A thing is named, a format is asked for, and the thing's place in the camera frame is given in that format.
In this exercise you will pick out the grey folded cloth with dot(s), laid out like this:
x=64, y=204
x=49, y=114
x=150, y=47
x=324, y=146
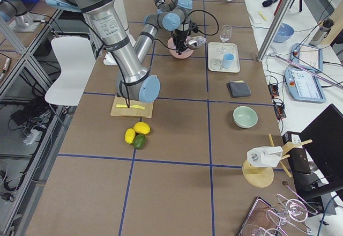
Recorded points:
x=238, y=89

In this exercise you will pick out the blue bowl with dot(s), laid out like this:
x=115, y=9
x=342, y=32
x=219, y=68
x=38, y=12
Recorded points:
x=284, y=33

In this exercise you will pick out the green bowl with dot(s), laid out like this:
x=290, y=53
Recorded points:
x=245, y=117

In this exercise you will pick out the bamboo cutting board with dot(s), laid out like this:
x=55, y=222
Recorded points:
x=131, y=111

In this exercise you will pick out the wooden cup stand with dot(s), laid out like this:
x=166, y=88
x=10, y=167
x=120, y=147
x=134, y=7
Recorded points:
x=262, y=177

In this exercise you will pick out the blue teach pendant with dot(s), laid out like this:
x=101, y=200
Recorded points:
x=307, y=56
x=304, y=87

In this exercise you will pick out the black monitor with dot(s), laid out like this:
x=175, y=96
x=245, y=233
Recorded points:
x=325, y=131

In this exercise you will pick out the yellow small spoon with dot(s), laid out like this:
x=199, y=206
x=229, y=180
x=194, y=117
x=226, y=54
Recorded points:
x=263, y=16

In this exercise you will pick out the white chair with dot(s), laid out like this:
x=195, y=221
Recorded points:
x=76, y=59

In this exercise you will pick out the yellow plastic knife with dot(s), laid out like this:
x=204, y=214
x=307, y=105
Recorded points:
x=130, y=106

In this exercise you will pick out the yellow lemon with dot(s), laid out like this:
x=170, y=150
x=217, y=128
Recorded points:
x=142, y=128
x=129, y=135

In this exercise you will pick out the yellow lemon upper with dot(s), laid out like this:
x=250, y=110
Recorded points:
x=142, y=128

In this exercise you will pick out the yellow lemon lower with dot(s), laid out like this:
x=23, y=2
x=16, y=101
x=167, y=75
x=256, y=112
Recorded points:
x=129, y=135

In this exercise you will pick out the cream bear tray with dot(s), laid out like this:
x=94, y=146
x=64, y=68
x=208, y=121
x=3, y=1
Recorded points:
x=215, y=59

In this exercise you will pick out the clear wine glass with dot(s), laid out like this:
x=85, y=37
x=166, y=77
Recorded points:
x=225, y=36

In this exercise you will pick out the near blue teach pendant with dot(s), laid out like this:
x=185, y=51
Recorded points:
x=304, y=87

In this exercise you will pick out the white paper cup holder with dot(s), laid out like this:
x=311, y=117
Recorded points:
x=265, y=156

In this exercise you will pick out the light blue cup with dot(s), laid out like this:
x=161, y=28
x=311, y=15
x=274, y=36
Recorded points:
x=227, y=60

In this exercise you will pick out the far blue teach pendant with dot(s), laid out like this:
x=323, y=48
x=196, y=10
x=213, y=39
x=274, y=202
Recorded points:
x=307, y=56

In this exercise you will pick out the aluminium frame post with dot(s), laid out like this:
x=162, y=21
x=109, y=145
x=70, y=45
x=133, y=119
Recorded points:
x=271, y=33

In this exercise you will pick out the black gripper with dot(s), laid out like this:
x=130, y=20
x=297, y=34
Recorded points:
x=179, y=38

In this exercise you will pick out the steel ice scoop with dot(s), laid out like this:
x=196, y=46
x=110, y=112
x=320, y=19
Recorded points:
x=195, y=42

